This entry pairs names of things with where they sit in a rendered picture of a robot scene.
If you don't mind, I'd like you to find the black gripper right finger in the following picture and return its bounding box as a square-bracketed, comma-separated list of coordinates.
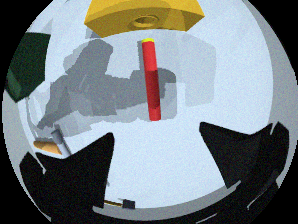
[198, 121, 273, 189]

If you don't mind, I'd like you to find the red cylinder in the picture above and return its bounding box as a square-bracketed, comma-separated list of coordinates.
[141, 39, 161, 121]

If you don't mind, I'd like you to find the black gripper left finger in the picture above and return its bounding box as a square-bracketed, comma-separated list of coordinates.
[35, 132, 114, 208]

